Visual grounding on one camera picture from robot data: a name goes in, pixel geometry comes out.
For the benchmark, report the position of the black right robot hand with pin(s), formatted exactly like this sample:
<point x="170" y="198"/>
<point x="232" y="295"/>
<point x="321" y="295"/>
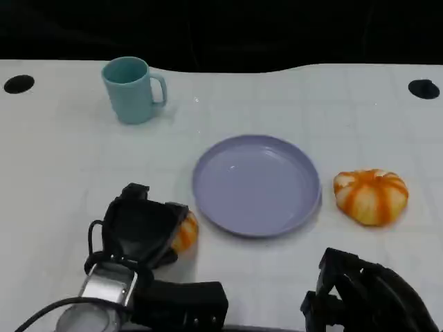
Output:
<point x="373" y="297"/>

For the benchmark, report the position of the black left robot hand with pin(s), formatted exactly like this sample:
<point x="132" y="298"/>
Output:
<point x="142" y="224"/>

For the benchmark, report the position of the orange white toy bread roll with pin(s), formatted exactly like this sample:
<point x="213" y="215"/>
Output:
<point x="370" y="198"/>
<point x="187" y="230"/>

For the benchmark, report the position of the lilac plate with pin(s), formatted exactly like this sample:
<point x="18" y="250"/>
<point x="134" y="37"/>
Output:
<point x="256" y="186"/>

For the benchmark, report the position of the pale green mug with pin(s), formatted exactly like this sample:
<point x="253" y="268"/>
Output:
<point x="128" y="95"/>

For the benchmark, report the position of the black round table grommet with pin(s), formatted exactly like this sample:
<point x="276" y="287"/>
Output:
<point x="424" y="89"/>
<point x="19" y="84"/>

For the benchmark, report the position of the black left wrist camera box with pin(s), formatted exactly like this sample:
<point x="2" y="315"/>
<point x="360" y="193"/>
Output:
<point x="183" y="304"/>

